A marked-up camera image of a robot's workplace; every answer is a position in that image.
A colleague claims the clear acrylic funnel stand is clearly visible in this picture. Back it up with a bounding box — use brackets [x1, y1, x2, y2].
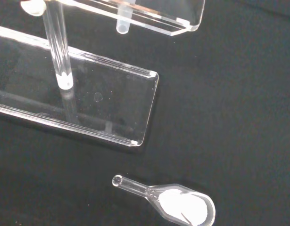
[0, 0, 206, 147]

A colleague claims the glass weighing funnel with powder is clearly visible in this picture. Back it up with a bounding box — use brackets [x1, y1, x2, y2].
[111, 174, 216, 226]

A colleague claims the black bench cloth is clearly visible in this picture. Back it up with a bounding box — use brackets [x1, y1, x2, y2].
[0, 0, 290, 226]

